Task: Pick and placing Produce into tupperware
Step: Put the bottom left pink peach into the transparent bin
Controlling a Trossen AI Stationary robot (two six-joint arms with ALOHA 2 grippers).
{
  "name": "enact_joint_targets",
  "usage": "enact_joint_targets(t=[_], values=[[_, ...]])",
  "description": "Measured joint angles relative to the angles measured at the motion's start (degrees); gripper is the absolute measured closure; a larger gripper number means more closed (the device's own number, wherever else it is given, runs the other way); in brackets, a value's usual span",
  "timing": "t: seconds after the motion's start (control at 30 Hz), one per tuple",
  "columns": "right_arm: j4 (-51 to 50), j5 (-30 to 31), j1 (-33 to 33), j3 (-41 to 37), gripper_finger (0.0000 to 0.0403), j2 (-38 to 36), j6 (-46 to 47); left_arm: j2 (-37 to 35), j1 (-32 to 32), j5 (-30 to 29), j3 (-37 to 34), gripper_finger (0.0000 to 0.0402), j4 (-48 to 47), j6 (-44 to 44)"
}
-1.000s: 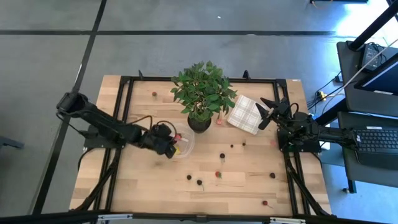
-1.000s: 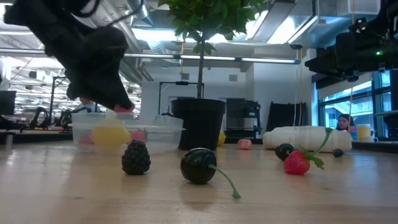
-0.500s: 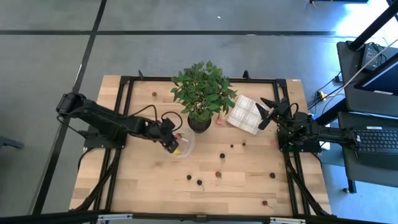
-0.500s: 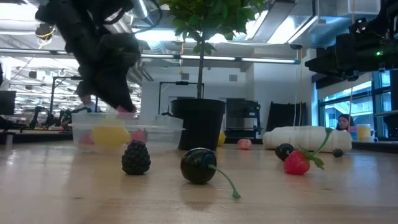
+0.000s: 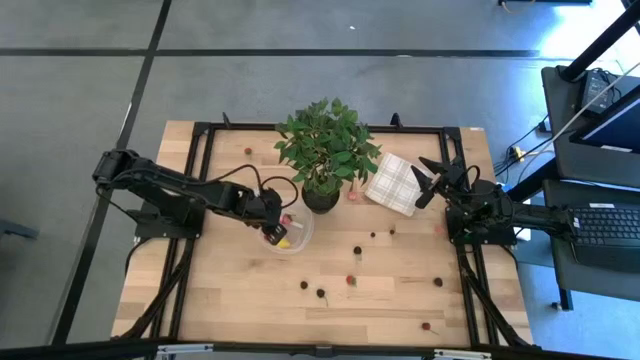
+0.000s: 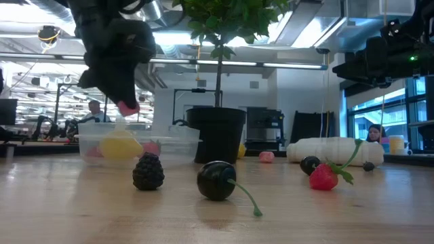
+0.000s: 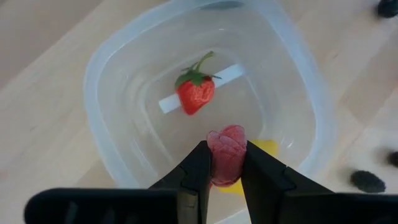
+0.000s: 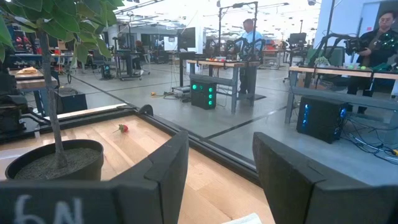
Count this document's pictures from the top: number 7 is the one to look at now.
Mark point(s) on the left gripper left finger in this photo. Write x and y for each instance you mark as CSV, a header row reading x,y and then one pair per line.
x,y
174,202

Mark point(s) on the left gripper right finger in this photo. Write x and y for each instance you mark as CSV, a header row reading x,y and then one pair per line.
x,y
280,199

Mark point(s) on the yellow toy lemon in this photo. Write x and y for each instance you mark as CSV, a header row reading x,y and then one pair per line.
x,y
265,147

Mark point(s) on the pink toy raspberry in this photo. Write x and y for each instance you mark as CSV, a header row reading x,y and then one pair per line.
x,y
228,149

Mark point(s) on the clear plastic tupperware container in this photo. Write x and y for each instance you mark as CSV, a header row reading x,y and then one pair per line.
x,y
130,124

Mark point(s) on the black toy blackberry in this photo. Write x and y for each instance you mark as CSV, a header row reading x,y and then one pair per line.
x,y
367,182

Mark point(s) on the red strawberry with green stem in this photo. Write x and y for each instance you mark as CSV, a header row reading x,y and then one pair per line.
x,y
196,93

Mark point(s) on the dark cherry with stem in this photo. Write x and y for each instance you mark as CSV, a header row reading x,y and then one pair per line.
x,y
388,7
393,159

